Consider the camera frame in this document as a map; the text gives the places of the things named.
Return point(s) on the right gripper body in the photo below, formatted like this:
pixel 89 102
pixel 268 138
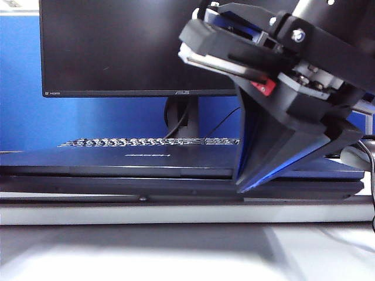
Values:
pixel 310 102

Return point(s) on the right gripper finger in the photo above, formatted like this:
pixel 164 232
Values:
pixel 316 146
pixel 263 131

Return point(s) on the black Hasee laptop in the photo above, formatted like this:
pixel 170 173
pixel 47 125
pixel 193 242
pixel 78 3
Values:
pixel 117 164

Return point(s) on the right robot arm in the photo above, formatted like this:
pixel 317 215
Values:
pixel 351 17

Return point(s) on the black Logitech mouse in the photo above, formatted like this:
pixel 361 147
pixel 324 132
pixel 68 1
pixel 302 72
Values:
pixel 353 158

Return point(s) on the black Logitech keyboard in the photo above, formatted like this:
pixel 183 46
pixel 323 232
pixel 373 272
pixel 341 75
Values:
pixel 132 142

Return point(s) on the black ASUS monitor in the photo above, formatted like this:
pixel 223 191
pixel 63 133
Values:
pixel 117 44

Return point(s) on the silver partition post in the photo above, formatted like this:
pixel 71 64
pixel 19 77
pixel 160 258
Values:
pixel 368 126

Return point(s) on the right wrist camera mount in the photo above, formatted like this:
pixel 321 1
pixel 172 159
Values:
pixel 222 41

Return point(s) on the grey partition top rail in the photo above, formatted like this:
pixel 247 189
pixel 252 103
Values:
pixel 17 13

